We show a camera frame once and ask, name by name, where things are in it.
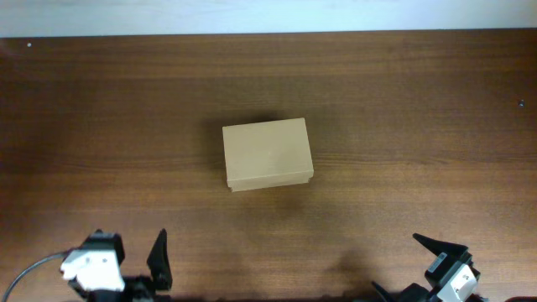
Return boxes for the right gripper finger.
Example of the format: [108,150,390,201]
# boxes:
[372,281,397,302]
[413,233,468,257]

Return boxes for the brown cardboard box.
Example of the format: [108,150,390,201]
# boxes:
[222,117,314,192]

